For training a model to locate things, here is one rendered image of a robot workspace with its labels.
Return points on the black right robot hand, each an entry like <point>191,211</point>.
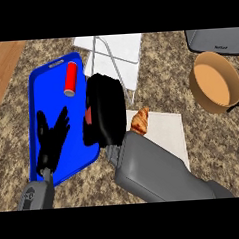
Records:
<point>106,109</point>

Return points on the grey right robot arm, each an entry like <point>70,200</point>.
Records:
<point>161,170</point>

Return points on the red can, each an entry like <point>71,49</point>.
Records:
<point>71,79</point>

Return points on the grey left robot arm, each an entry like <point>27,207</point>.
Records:
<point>36,192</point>

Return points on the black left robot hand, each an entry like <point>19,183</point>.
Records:
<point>51,142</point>

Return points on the blue tray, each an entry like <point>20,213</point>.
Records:
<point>53,95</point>

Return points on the brown croissant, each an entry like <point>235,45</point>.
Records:
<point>140,121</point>

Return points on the red bell pepper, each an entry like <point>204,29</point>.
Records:
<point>88,116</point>

